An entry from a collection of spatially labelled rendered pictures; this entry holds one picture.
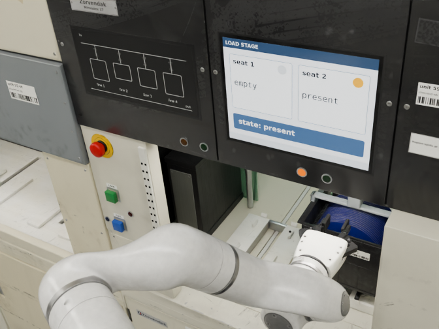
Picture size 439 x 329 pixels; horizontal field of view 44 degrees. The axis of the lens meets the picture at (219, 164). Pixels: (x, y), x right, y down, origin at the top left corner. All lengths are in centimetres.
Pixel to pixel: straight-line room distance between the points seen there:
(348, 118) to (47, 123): 79
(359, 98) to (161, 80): 41
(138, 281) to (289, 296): 29
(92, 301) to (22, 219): 126
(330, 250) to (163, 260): 50
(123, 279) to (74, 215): 80
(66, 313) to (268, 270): 36
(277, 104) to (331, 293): 35
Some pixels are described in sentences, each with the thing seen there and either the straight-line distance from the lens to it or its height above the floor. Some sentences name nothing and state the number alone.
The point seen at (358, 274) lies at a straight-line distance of 145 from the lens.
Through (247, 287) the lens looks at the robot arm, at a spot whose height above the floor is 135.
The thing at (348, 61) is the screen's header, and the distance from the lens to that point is 90.
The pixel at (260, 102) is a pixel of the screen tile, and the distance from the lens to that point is 100.
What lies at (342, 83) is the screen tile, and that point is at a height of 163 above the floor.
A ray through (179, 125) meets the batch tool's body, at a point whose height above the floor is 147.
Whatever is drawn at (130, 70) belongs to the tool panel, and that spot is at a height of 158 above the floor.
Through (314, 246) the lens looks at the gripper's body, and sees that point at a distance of 120.
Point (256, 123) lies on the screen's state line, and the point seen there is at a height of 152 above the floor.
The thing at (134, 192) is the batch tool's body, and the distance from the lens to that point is 137.
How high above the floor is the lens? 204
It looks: 34 degrees down
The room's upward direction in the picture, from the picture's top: 5 degrees counter-clockwise
